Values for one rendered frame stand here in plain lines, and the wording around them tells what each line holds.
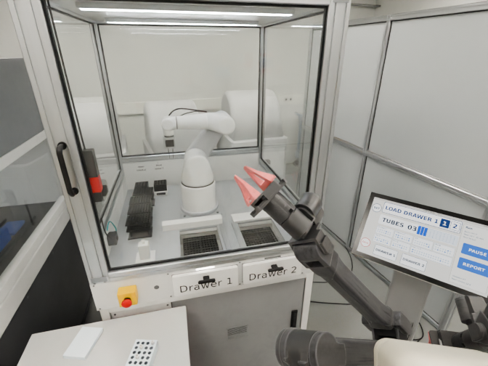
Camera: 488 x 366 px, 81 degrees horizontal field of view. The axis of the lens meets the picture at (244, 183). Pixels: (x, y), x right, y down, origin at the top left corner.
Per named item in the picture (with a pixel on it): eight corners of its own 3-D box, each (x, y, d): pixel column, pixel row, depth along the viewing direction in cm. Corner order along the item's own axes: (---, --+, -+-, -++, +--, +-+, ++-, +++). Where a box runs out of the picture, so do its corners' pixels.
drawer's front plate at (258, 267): (301, 274, 141) (303, 256, 136) (243, 285, 134) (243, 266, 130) (299, 271, 142) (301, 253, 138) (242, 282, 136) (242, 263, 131)
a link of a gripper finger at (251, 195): (245, 168, 73) (272, 193, 72) (226, 186, 70) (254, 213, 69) (251, 157, 66) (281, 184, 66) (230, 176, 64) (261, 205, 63)
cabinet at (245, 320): (304, 372, 178) (318, 271, 145) (129, 417, 156) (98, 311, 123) (261, 269, 262) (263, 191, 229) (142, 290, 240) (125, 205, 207)
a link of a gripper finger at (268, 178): (247, 166, 73) (274, 191, 72) (228, 184, 70) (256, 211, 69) (253, 155, 67) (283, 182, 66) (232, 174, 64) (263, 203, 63)
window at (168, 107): (302, 240, 137) (326, 6, 97) (109, 270, 118) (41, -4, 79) (302, 240, 137) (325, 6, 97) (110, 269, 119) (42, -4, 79)
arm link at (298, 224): (309, 236, 62) (295, 246, 66) (320, 218, 67) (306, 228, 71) (285, 214, 63) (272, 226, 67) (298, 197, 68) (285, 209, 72)
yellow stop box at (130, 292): (137, 306, 121) (134, 293, 118) (119, 308, 119) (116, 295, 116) (139, 296, 125) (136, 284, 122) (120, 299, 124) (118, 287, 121)
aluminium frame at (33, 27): (319, 248, 139) (353, -9, 95) (88, 285, 117) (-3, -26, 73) (261, 174, 223) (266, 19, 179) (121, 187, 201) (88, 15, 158)
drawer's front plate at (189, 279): (237, 285, 134) (237, 266, 129) (174, 297, 128) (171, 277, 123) (237, 282, 135) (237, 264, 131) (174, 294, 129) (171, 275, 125)
